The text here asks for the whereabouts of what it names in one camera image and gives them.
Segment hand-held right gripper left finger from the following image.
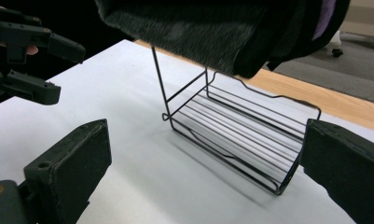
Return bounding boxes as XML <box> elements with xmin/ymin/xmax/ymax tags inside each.
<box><xmin>23</xmin><ymin>119</ymin><xmax>113</xmax><ymax>224</ymax></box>

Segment dark grey towel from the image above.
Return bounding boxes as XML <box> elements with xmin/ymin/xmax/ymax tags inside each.
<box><xmin>93</xmin><ymin>0</ymin><xmax>353</xmax><ymax>79</ymax></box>

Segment office chair base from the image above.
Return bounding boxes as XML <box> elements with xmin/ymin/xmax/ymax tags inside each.
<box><xmin>328</xmin><ymin>29</ymin><xmax>374</xmax><ymax>59</ymax></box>

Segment black wire rack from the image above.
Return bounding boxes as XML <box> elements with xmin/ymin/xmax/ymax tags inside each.
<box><xmin>150</xmin><ymin>45</ymin><xmax>322</xmax><ymax>197</ymax></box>

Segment black curtain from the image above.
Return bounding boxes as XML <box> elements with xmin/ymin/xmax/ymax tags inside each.
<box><xmin>0</xmin><ymin>0</ymin><xmax>136</xmax><ymax>110</ymax></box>

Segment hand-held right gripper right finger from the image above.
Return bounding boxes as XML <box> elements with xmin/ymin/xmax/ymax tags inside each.
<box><xmin>299</xmin><ymin>119</ymin><xmax>374</xmax><ymax>224</ymax></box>

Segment wooden table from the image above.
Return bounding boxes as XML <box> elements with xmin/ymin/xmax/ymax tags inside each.
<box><xmin>133</xmin><ymin>38</ymin><xmax>374</xmax><ymax>134</ymax></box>

